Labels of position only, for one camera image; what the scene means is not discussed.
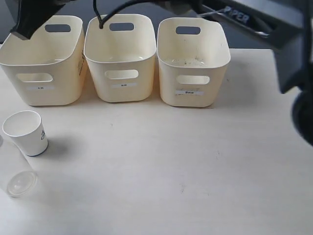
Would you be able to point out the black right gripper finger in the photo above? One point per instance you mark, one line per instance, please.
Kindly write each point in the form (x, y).
(32, 14)

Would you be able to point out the right cream plastic bin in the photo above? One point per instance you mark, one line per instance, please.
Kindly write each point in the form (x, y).
(193, 55)

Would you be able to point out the white paper cup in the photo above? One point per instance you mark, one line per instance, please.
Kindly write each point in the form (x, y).
(25, 129)

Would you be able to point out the left cream plastic bin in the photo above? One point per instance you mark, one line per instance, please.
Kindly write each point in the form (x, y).
(50, 68)

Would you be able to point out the clear plastic bottle white cap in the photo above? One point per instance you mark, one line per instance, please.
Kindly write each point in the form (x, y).
(17, 177)

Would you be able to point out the middle cream plastic bin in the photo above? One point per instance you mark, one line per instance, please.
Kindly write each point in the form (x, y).
(121, 57)

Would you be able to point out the cream plastic bin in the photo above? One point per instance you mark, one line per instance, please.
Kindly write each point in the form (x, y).
(193, 55)
(50, 68)
(121, 57)

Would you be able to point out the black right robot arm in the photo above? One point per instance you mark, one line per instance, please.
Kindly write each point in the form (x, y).
(286, 29)

